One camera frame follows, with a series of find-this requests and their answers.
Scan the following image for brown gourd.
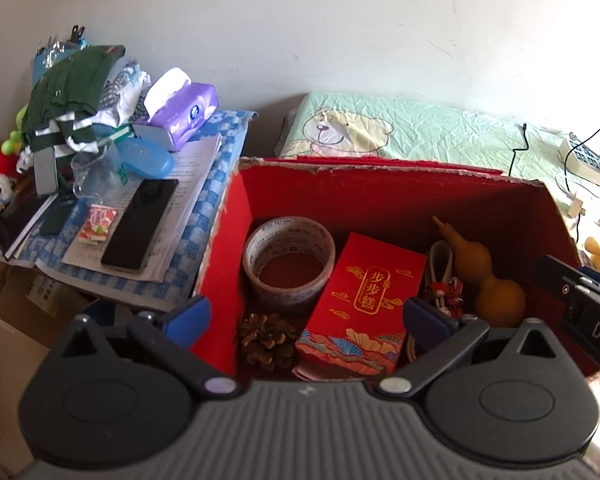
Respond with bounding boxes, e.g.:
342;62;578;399
432;216;526;327

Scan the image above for small red gift box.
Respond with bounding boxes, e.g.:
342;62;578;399
294;233;427;382

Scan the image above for brown pine cone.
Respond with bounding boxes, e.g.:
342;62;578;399
237;312;300;373

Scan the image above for clear packing tape roll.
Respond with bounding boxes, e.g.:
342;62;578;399
242;216;336;309

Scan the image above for yellow orange plush toy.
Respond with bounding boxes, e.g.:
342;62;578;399
584;236;600;272

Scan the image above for black smartphone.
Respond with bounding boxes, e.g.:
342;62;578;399
100;179;178;272

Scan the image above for small red snack packet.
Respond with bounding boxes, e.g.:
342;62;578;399
78;204;118;244

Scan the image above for cardboard carton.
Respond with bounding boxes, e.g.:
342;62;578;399
0;266;96;477

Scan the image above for large red cardboard box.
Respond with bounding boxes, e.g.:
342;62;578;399
192;157;579;378

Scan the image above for white power strip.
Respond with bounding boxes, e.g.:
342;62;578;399
558;133;600;186

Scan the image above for blue checkered cloth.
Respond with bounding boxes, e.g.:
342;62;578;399
0;110;257;311

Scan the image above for white paper documents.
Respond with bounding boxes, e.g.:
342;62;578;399
62;134;222;283

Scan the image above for blue glasses case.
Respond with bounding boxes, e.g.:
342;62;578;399
117;138;174;179

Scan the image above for clear plastic cup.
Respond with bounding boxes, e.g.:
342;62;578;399
70;138;129;205

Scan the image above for purple tissue pack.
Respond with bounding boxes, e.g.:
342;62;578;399
133;67;219;153

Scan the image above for red plush toy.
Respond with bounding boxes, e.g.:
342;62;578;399
0;149;19;179

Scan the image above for green striped clothing pile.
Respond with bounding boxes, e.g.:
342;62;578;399
17;44;151;174

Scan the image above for white usb charger cable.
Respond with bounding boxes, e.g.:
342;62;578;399
554;173;589;233

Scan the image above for black charging cable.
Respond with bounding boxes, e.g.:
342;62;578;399
507;121;530;179

